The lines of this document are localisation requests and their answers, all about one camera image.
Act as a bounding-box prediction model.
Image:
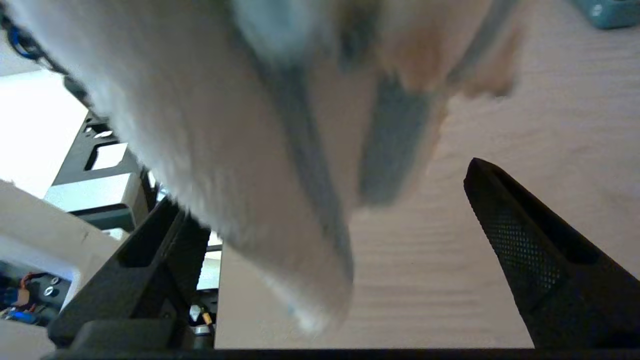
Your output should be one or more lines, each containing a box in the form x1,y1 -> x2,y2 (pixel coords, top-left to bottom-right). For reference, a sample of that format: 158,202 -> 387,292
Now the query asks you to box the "green white striped towel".
0,0 -> 531,335

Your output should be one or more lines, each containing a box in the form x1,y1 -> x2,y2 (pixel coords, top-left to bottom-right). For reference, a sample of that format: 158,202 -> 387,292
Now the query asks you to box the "small teal tray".
570,0 -> 640,30

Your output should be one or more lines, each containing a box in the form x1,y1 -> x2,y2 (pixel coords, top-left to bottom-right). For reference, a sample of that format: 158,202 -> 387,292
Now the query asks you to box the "grey black robot base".
44,112 -> 162,232

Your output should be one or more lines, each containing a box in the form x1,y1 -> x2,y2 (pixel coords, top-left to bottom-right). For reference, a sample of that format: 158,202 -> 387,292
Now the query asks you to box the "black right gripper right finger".
463,157 -> 640,349

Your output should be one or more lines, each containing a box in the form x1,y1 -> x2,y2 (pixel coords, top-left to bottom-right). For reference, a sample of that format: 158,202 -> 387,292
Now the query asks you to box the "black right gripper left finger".
47,197 -> 212,349

